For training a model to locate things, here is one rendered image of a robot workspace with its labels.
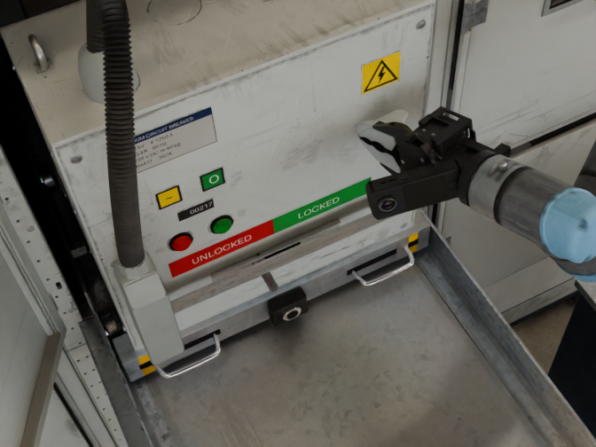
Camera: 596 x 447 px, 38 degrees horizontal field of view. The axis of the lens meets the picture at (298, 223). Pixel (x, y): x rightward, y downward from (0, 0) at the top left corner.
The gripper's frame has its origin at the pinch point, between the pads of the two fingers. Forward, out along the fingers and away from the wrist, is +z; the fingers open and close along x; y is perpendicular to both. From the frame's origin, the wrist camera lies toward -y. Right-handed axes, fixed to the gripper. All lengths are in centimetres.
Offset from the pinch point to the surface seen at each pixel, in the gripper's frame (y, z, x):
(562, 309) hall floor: 73, 26, -120
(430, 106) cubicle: 25.9, 14.2, -17.4
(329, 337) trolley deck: -10.2, 5.9, -37.5
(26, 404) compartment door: -53, 28, -30
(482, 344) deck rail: 6.4, -11.4, -41.7
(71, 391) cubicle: -45, 42, -48
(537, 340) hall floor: 61, 24, -120
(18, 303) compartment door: -45, 32, -16
